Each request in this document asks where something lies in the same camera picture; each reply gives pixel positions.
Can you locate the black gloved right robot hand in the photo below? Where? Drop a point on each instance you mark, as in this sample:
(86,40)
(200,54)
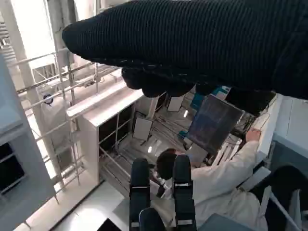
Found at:
(192,43)

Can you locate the black left hand blue tape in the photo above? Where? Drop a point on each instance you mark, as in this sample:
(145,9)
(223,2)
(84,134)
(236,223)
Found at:
(184,192)

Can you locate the person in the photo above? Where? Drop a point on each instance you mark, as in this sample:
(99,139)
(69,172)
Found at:
(216,183)

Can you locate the grey office chair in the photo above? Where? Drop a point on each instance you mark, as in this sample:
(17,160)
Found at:
(226,225)

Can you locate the blue white box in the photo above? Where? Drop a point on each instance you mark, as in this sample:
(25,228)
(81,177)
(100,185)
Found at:
(220,92)

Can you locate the square ceiling panel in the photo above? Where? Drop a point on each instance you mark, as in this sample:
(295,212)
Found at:
(173,103)
(142,128)

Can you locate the dark computer monitor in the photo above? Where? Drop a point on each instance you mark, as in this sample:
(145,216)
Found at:
(214,125)

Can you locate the white metal railing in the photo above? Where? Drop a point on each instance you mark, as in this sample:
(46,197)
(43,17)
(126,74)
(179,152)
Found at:
(77,156)

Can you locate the white office desk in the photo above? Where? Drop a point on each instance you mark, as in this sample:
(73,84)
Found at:
(288,120)

